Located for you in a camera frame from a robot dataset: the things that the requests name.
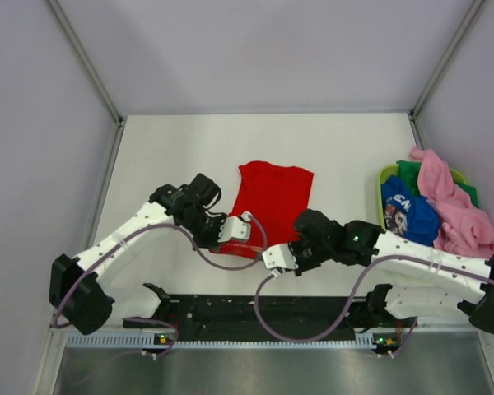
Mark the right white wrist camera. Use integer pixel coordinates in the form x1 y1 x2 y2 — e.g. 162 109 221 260
262 244 298 278

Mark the green t shirt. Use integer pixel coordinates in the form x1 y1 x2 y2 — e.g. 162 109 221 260
397 160 479 208

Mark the dark patterned t shirt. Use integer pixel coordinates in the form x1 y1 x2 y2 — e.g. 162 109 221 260
384 203 408 236

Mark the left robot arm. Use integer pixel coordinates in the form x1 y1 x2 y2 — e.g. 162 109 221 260
49 174 226 335

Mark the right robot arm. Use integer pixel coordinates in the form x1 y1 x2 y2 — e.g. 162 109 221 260
289 209 494 335

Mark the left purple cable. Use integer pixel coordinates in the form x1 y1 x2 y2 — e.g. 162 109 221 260
50 215 269 361

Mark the lime green plastic basket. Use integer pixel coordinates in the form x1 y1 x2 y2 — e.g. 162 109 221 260
376 162 471 229

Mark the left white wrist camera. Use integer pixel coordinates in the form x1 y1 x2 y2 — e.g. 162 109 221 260
218 211 252 244

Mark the grey slotted cable duct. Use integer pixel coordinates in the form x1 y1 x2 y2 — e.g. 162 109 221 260
66 332 377 350

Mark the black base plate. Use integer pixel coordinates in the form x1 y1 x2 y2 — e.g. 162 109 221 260
123 293 419 342

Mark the red t shirt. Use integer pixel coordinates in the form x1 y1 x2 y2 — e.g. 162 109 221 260
230 160 314 246

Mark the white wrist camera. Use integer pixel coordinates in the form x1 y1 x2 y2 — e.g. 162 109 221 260
218 211 252 244
262 244 298 278

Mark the blue t shirt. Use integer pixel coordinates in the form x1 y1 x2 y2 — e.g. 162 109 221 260
382 176 440 247

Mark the pink t shirt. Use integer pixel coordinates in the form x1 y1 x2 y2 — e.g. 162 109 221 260
409 146 494 258

